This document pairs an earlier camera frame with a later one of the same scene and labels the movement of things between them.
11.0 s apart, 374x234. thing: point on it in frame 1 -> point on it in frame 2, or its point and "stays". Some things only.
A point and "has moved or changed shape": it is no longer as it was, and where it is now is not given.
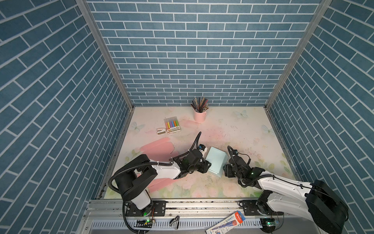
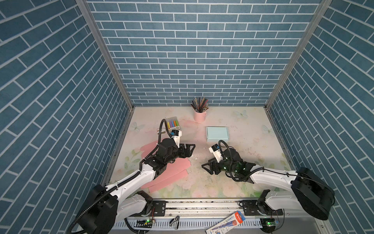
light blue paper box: (218, 159) has moved or changed shape
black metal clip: (176, 219) stays
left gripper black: (205, 166) -> (188, 153)
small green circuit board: (144, 223) stays
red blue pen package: (235, 220) stays
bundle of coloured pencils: (200, 104) stays
